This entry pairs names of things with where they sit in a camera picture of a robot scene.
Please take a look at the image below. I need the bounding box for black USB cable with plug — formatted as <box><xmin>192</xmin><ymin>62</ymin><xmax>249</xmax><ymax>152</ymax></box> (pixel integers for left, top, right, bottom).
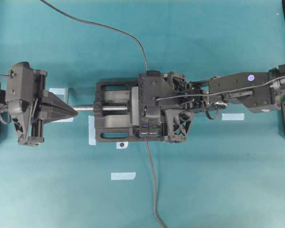
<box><xmin>39</xmin><ymin>0</ymin><xmax>148</xmax><ymax>72</ymax></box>

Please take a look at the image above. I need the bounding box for blue tape near right arm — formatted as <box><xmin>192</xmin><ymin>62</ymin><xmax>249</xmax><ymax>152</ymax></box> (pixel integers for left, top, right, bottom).
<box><xmin>222</xmin><ymin>113</ymin><xmax>245</xmax><ymax>121</ymax></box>

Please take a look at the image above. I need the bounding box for white tape with dark dot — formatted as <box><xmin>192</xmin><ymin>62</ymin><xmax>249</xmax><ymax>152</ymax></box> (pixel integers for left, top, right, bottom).
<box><xmin>116</xmin><ymin>142</ymin><xmax>128</xmax><ymax>149</ymax></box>

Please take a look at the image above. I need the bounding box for black multi-port USB hub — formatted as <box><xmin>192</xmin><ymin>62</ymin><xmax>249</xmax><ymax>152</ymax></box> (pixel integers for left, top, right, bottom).
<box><xmin>139</xmin><ymin>70</ymin><xmax>163</xmax><ymax>140</ymax></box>

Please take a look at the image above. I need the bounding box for long blue tape strip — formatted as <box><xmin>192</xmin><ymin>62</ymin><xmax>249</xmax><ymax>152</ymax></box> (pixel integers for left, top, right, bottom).
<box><xmin>111</xmin><ymin>172</ymin><xmax>136</xmax><ymax>181</ymax></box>

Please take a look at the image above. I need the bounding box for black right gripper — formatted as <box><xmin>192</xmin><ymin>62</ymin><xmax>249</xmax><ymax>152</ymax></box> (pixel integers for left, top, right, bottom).
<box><xmin>145</xmin><ymin>72</ymin><xmax>208</xmax><ymax>143</ymax></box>

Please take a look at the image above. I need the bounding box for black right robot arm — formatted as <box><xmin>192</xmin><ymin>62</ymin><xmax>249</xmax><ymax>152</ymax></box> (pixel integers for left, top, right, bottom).
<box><xmin>138</xmin><ymin>68</ymin><xmax>284</xmax><ymax>143</ymax></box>

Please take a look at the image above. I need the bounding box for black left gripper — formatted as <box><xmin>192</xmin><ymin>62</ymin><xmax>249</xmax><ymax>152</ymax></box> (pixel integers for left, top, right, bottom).
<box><xmin>5</xmin><ymin>62</ymin><xmax>78</xmax><ymax>147</ymax></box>

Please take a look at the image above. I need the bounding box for black bench vise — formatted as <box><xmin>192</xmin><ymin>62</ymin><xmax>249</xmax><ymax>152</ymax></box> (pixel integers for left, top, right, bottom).
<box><xmin>72</xmin><ymin>80</ymin><xmax>162</xmax><ymax>143</ymax></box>

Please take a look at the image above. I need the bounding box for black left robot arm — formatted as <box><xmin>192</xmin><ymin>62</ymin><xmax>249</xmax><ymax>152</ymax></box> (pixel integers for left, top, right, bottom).
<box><xmin>0</xmin><ymin>62</ymin><xmax>78</xmax><ymax>146</ymax></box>

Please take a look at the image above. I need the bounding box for blue tape under left gripper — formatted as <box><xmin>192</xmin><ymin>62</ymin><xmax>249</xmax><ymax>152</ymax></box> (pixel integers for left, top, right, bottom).
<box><xmin>49</xmin><ymin>88</ymin><xmax>74</xmax><ymax>123</ymax></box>

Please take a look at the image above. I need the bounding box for blue tape under vise edge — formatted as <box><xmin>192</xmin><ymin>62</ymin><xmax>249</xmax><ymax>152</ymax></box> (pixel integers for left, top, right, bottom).
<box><xmin>88</xmin><ymin>115</ymin><xmax>96</xmax><ymax>146</ymax></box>

